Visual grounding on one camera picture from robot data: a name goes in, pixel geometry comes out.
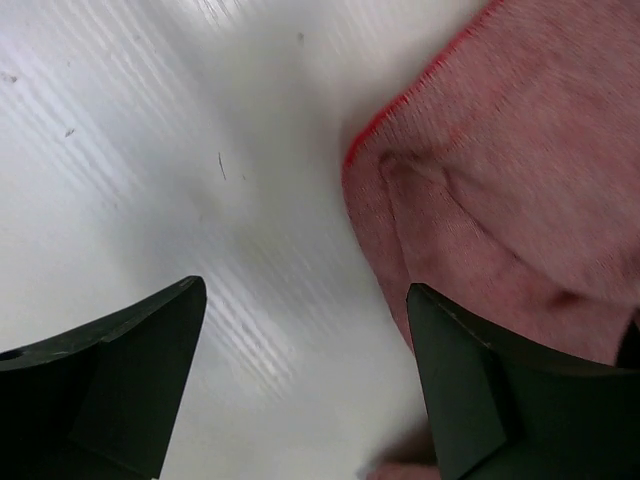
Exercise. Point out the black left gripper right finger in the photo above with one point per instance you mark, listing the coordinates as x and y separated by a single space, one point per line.
503 407

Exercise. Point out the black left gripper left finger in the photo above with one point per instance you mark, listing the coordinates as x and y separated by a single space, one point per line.
100 401

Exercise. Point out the pink and red pillowcase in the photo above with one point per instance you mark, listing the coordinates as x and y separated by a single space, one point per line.
507 180

